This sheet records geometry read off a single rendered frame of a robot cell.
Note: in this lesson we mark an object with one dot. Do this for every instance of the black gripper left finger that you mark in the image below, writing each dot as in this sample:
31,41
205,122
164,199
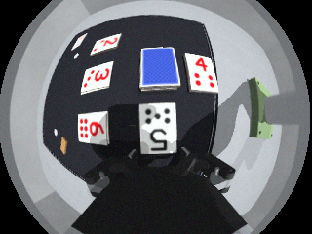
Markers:
99,176

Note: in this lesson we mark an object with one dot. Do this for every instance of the black square mat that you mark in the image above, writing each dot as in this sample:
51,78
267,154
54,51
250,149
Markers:
212,137
194,111

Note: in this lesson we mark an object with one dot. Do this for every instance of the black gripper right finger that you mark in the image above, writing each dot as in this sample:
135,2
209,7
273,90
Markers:
219,173

